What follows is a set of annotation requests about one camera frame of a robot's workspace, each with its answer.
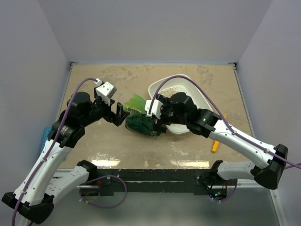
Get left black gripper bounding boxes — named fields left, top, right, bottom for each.
left=81, top=93, right=130, bottom=126

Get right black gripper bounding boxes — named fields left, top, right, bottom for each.
left=150, top=94, right=189, bottom=133

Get green litter bag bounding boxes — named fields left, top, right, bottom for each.
left=124, top=94, right=161, bottom=137

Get yellow plastic scoop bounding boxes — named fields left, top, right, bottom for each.
left=211, top=113, right=227, bottom=153

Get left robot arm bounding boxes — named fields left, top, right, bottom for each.
left=2, top=92, right=129, bottom=226

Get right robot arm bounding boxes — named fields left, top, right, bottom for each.
left=149, top=92, right=288, bottom=190

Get cat litter pile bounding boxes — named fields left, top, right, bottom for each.
left=159, top=86, right=187, bottom=97

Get white litter box tray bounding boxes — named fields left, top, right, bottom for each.
left=148, top=74, right=220, bottom=138

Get blue perforated block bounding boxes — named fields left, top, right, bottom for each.
left=40, top=127, right=51, bottom=153

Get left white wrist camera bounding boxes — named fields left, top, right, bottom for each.
left=94, top=79, right=117, bottom=106

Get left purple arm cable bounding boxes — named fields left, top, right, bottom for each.
left=11, top=78, right=99, bottom=226

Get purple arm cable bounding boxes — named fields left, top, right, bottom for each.
left=149, top=75, right=301, bottom=170
left=11, top=78, right=99, bottom=226

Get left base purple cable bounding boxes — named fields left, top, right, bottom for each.
left=79, top=174, right=127, bottom=208

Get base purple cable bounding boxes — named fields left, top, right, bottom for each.
left=211, top=178, right=239, bottom=203
left=79, top=174, right=127, bottom=208

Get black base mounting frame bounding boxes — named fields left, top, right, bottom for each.
left=84, top=169, right=237, bottom=196

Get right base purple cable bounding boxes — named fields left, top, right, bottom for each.
left=211, top=178, right=239, bottom=203

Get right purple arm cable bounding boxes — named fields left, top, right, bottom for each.
left=149, top=75, right=301, bottom=170

